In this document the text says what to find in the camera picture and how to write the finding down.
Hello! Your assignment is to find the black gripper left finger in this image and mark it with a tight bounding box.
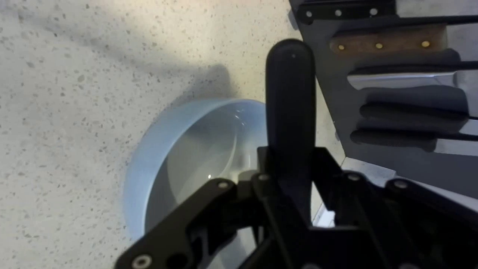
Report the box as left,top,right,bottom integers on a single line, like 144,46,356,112
114,146,311,269

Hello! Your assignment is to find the wooden handled knife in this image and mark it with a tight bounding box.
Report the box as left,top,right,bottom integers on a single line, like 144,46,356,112
327,24,450,57

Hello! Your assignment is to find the thick black handled knife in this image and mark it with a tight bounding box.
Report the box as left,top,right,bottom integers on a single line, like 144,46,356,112
348,82,471,152

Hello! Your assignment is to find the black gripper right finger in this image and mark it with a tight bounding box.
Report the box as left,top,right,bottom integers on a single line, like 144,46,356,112
309,145,478,269

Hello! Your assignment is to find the gray bowl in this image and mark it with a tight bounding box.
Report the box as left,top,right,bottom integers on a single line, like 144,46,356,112
123,97,272,269

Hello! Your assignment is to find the slim black handled knife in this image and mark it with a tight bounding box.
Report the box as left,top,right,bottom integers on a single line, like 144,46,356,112
288,0,400,24

